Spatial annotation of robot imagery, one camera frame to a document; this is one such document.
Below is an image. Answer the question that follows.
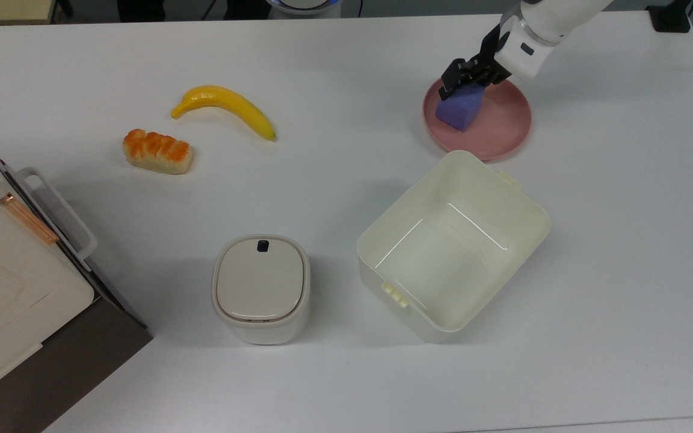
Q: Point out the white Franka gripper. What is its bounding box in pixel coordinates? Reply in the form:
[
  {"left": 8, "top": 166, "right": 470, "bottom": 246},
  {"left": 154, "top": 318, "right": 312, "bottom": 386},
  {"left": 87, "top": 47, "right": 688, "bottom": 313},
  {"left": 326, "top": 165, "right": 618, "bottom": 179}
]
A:
[{"left": 438, "top": 17, "right": 556, "bottom": 102}]

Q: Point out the purple foam cube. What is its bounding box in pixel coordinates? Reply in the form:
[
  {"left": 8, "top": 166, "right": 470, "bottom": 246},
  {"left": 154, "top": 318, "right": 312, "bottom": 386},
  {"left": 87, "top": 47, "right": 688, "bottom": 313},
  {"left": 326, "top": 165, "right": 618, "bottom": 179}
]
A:
[{"left": 435, "top": 81, "right": 487, "bottom": 132}]

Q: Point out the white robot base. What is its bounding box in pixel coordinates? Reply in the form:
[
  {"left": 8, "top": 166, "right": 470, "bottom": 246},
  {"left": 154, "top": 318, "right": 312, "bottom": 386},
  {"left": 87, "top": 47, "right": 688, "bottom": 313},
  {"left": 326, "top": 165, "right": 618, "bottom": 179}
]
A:
[{"left": 266, "top": 0, "right": 342, "bottom": 15}]

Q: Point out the pink round plate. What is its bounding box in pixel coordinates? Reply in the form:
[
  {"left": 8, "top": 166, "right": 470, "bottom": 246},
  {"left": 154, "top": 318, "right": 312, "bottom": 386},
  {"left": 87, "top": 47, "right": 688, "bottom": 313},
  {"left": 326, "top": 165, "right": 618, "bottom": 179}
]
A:
[{"left": 422, "top": 77, "right": 532, "bottom": 162}]

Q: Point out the cream plastic storage box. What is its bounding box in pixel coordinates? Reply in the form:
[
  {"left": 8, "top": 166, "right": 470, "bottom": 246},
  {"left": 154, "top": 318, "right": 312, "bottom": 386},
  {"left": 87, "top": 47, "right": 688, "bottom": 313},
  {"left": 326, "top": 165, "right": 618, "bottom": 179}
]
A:
[{"left": 356, "top": 150, "right": 552, "bottom": 344}]

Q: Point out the black table clamp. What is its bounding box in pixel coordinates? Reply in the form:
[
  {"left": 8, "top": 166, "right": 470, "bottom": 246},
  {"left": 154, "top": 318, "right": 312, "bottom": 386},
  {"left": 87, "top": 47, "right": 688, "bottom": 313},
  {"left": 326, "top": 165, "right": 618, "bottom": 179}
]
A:
[{"left": 646, "top": 0, "right": 693, "bottom": 33}]

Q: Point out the yellow banana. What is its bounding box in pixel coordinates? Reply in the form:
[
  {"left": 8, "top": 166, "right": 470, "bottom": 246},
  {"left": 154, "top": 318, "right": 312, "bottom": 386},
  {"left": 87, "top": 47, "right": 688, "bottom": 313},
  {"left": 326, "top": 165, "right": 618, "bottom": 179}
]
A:
[{"left": 170, "top": 85, "right": 277, "bottom": 143}]

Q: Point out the beige bin lid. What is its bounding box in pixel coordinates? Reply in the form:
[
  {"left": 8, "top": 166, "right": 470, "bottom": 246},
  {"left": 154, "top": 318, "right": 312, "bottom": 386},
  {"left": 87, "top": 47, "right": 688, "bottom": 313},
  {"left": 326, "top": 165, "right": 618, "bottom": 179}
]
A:
[{"left": 215, "top": 236, "right": 309, "bottom": 322}]

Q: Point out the orange glazed bread loaf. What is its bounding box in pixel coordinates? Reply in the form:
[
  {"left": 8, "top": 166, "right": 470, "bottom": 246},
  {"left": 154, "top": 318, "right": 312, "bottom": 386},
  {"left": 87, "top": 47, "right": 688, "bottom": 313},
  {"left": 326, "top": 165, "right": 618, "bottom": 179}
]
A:
[{"left": 122, "top": 129, "right": 194, "bottom": 176}]

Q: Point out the white small trash bin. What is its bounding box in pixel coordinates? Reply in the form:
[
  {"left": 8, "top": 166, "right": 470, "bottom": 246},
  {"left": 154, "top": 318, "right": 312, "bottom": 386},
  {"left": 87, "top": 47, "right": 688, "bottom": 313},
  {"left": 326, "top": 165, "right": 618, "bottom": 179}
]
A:
[{"left": 211, "top": 234, "right": 312, "bottom": 346}]

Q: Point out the copper oven trim bar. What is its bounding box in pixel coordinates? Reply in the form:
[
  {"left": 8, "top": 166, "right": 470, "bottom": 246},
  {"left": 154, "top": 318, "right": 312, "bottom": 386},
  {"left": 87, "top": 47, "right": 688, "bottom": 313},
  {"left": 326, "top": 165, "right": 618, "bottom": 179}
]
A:
[{"left": 0, "top": 192, "right": 60, "bottom": 245}]

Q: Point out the wooden side desk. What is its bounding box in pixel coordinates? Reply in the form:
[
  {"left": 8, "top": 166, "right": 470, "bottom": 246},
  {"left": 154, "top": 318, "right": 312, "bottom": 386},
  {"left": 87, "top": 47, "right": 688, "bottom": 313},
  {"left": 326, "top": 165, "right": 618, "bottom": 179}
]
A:
[{"left": 0, "top": 0, "right": 58, "bottom": 26}]

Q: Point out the white microwave oven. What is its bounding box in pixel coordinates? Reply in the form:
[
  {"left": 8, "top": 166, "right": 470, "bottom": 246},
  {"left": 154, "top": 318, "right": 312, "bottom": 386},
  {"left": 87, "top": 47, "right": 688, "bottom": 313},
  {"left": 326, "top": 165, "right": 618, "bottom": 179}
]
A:
[{"left": 0, "top": 122, "right": 154, "bottom": 433}]

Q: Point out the white oven door handle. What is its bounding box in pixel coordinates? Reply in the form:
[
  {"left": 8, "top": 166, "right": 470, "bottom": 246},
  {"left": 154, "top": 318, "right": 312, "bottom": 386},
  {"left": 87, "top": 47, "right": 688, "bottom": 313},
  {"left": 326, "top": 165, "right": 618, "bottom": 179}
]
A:
[{"left": 12, "top": 167, "right": 98, "bottom": 264}]

